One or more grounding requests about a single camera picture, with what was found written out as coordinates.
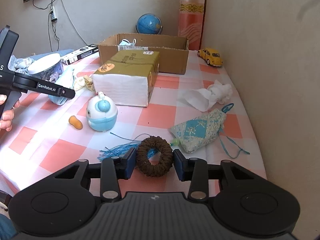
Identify blue embroidered sachet pouch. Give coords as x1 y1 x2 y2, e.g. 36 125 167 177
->
96 102 251 163

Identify brown hair scrunchie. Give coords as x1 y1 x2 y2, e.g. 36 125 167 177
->
136 136 174 177

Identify small orange soft toy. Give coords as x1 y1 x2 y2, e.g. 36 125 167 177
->
68 115 83 130

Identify person's left hand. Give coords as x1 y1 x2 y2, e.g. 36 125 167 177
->
0 100 20 132

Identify clear jar of binder clips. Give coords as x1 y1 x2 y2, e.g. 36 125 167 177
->
28 53 63 83

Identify white blue bunny toy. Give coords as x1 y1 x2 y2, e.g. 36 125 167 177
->
86 92 118 132

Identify black and white small box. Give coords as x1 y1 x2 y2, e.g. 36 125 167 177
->
61 44 99 65

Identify pink checkered tablecloth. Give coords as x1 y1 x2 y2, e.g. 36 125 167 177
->
1 51 266 196

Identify crumpled white tissue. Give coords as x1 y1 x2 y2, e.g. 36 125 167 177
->
182 80 233 112

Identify gold tissue paper pack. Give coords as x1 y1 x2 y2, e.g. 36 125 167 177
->
92 50 160 107

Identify yellow toy car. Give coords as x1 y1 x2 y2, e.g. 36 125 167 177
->
197 48 223 67

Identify open cardboard box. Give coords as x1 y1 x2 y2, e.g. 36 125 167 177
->
98 33 189 75

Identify blue mask inside box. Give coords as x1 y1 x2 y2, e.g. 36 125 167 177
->
119 38 136 47

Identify blue desk globe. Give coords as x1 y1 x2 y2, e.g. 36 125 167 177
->
136 14 163 35

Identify orange patterned curtain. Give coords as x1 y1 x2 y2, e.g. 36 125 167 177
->
178 0 206 50

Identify hanging cables with adapter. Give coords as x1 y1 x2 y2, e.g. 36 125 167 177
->
32 0 89 53

